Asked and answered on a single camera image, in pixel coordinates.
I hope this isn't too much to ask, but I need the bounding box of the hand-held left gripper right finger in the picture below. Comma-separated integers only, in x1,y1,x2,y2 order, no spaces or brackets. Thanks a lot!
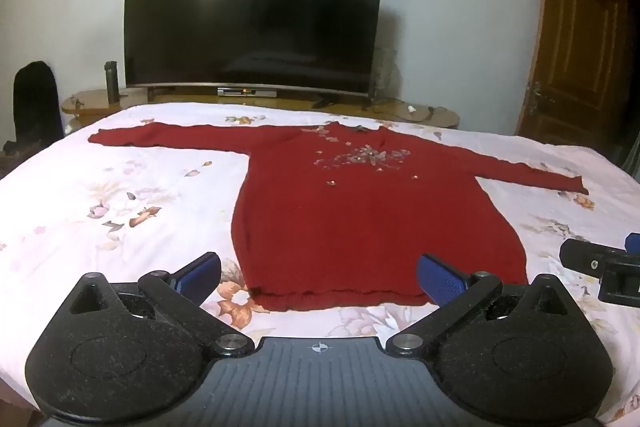
386,253,582,358

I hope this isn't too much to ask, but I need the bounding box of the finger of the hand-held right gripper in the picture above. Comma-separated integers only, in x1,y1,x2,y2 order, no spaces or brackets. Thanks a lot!
599,256,640,304
559,232,640,280

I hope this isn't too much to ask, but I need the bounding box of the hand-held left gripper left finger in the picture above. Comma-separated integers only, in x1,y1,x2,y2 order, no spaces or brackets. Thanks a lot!
66,251,256,358

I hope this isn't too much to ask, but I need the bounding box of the red knit sweater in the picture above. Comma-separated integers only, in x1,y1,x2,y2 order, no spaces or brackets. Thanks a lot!
88,121,590,312

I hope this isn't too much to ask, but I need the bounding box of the floral white bed sheet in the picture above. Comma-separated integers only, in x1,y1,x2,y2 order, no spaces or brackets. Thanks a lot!
0,102,640,427

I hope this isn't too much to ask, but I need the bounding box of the silver set-top box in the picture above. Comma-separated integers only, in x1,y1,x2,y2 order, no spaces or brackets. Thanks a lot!
217,88,278,98

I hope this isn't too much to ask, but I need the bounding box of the wooden television stand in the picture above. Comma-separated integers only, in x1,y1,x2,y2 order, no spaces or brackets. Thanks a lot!
61,86,461,130

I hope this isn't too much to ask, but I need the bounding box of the brown wooden door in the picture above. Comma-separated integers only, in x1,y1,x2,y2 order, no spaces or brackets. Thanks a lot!
515,0,630,154

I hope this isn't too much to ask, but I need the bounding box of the dark thermos bottle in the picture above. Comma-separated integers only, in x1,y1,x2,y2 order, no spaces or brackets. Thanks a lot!
103,61,120,102

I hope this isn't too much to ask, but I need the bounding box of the black chair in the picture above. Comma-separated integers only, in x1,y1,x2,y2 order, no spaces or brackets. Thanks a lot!
12,62,65,148

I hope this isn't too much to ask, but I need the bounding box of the black curved television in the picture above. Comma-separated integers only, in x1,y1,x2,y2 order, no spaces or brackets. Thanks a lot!
123,0,387,108

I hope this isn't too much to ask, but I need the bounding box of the metal door handle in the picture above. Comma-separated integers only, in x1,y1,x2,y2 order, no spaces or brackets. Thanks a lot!
527,82,556,115

